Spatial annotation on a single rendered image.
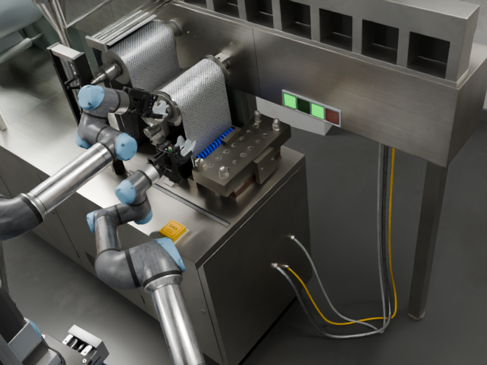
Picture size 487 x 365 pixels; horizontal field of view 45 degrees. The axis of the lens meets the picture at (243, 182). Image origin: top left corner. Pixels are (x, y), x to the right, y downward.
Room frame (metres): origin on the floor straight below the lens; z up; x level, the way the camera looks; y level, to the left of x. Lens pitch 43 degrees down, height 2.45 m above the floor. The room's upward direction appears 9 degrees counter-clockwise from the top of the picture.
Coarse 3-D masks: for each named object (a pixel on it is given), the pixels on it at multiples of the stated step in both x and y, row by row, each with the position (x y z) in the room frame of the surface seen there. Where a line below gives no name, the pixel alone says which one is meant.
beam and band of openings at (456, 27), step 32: (192, 0) 2.09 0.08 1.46; (224, 0) 2.01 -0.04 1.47; (256, 0) 1.90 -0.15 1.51; (288, 0) 1.79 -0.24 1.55; (320, 0) 1.64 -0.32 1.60; (352, 0) 1.56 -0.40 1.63; (384, 0) 1.48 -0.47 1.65; (416, 0) 1.45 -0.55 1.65; (448, 0) 1.42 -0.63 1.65; (288, 32) 1.74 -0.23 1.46; (320, 32) 1.65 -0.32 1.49; (352, 32) 1.56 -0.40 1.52; (384, 32) 1.56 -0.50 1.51; (416, 32) 1.41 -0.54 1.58; (448, 32) 1.35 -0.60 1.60; (384, 64) 1.48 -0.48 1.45; (416, 64) 1.43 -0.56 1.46; (448, 64) 1.34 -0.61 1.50
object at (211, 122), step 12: (204, 108) 1.76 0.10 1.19; (216, 108) 1.80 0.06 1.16; (228, 108) 1.84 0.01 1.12; (192, 120) 1.71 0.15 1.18; (204, 120) 1.75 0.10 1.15; (216, 120) 1.79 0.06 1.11; (228, 120) 1.83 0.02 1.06; (192, 132) 1.70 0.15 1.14; (204, 132) 1.74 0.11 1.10; (216, 132) 1.78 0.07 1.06; (204, 144) 1.73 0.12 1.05; (192, 156) 1.68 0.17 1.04
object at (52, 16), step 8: (64, 0) 2.29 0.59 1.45; (40, 8) 2.26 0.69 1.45; (48, 8) 2.25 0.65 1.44; (56, 8) 2.26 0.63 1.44; (64, 8) 2.29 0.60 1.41; (48, 16) 2.26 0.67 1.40; (56, 16) 2.26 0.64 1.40; (64, 16) 2.29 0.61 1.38; (56, 24) 2.27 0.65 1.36; (64, 32) 2.30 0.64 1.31; (64, 40) 2.29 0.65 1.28; (72, 48) 2.31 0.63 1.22
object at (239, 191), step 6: (276, 156) 1.73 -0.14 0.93; (276, 162) 1.73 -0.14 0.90; (252, 174) 1.63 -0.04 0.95; (246, 180) 1.60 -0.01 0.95; (252, 180) 1.63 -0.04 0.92; (240, 186) 1.57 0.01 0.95; (246, 186) 1.60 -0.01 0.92; (234, 192) 1.55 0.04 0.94; (240, 192) 1.57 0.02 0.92; (234, 198) 1.56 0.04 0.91
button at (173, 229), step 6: (168, 222) 1.47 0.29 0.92; (174, 222) 1.47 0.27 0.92; (162, 228) 1.45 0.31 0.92; (168, 228) 1.45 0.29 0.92; (174, 228) 1.44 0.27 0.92; (180, 228) 1.44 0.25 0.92; (162, 234) 1.43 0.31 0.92; (168, 234) 1.42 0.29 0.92; (174, 234) 1.41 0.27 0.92; (180, 234) 1.42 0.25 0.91; (174, 240) 1.40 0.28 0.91
